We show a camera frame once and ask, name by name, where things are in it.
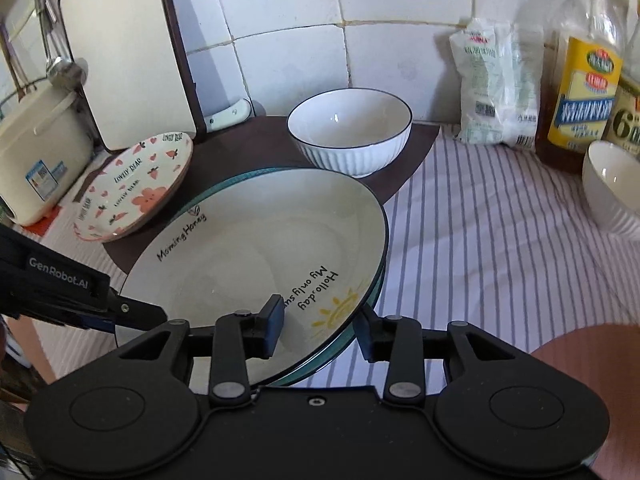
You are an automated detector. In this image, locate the cream utensil holder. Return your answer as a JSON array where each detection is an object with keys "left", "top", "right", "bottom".
[{"left": 0, "top": 80, "right": 96, "bottom": 227}]

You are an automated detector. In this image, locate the white plastic bag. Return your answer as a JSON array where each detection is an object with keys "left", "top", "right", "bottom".
[{"left": 448, "top": 17, "right": 545, "bottom": 149}]

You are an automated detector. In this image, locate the cooking wine bottle yellow label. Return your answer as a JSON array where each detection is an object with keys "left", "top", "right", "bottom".
[{"left": 535, "top": 0, "right": 626, "bottom": 173}]

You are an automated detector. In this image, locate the large cream plate teal rim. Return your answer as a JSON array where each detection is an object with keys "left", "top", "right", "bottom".
[{"left": 115, "top": 167, "right": 390, "bottom": 387}]

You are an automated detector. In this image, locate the white knife handle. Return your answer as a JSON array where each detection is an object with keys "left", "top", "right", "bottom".
[{"left": 204, "top": 99, "right": 252, "bottom": 133}]

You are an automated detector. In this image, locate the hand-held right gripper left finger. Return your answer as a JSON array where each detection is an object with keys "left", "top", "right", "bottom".
[{"left": 117, "top": 294, "right": 286, "bottom": 408}]

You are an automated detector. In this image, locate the white cutting board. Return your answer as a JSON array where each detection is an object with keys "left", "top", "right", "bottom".
[{"left": 59, "top": 0, "right": 208, "bottom": 153}]

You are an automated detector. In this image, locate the dark brown mat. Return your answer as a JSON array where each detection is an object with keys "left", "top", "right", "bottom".
[{"left": 72, "top": 116, "right": 441, "bottom": 261}]

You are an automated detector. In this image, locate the metal ladle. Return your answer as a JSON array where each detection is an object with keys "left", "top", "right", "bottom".
[{"left": 35, "top": 0, "right": 88, "bottom": 88}]

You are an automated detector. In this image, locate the striped cloth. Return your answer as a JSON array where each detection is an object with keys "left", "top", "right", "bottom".
[{"left": 20, "top": 125, "right": 640, "bottom": 391}]

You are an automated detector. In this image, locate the clear vinegar bottle yellow cap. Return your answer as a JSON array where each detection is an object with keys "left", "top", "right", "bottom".
[{"left": 600, "top": 10, "right": 640, "bottom": 156}]

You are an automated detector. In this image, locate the white ribbed bowl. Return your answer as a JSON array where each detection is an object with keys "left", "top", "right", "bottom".
[
  {"left": 581, "top": 140, "right": 640, "bottom": 233},
  {"left": 286, "top": 89, "right": 414, "bottom": 179}
]

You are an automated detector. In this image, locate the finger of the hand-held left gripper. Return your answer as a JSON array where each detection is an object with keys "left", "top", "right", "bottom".
[{"left": 75, "top": 294, "right": 169, "bottom": 333}]

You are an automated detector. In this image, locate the pink floral plate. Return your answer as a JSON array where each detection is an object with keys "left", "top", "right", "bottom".
[{"left": 74, "top": 131, "right": 195, "bottom": 243}]

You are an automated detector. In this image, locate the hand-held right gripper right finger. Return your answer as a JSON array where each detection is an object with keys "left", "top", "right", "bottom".
[{"left": 352, "top": 305, "right": 521, "bottom": 408}]

